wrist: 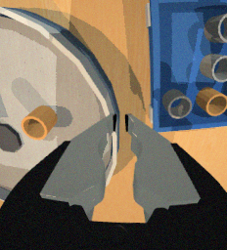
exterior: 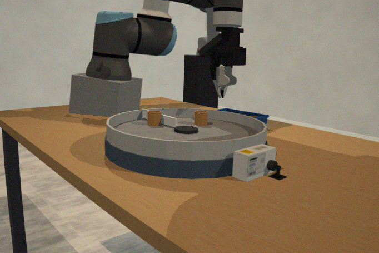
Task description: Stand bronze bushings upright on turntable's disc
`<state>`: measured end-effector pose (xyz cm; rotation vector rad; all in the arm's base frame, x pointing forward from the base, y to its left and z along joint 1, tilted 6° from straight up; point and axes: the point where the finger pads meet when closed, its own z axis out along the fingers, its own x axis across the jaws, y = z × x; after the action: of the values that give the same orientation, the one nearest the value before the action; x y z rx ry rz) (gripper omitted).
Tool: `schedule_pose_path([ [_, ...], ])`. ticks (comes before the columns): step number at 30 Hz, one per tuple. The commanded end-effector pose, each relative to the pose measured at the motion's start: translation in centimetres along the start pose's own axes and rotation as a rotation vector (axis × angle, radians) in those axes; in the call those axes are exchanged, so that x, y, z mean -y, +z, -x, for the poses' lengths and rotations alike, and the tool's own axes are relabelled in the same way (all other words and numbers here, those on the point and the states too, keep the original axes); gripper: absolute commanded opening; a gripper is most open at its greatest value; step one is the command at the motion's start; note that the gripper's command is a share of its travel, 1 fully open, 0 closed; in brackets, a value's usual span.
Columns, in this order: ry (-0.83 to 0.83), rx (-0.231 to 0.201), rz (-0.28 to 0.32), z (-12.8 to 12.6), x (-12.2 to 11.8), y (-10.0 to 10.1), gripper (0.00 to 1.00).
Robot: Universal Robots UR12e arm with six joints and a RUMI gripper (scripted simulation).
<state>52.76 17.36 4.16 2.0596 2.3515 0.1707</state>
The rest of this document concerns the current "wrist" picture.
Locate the blue crate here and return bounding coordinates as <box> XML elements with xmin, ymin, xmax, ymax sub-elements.
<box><xmin>145</xmin><ymin>0</ymin><xmax>227</xmax><ymax>133</ymax></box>

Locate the bronze bushing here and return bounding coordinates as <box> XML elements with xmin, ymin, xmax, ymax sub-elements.
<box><xmin>196</xmin><ymin>87</ymin><xmax>227</xmax><ymax>116</ymax></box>
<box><xmin>22</xmin><ymin>105</ymin><xmax>58</xmax><ymax>140</ymax></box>

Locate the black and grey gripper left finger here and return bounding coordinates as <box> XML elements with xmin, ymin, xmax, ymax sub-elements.
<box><xmin>0</xmin><ymin>113</ymin><xmax>116</xmax><ymax>248</ymax></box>

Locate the grey metal bushing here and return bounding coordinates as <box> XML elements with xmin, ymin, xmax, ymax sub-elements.
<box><xmin>162</xmin><ymin>89</ymin><xmax>192</xmax><ymax>119</ymax></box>
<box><xmin>204</xmin><ymin>14</ymin><xmax>227</xmax><ymax>43</ymax></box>
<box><xmin>200</xmin><ymin>54</ymin><xmax>227</xmax><ymax>82</ymax></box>

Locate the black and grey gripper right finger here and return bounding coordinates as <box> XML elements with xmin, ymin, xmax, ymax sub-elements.
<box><xmin>125</xmin><ymin>113</ymin><xmax>227</xmax><ymax>247</ymax></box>

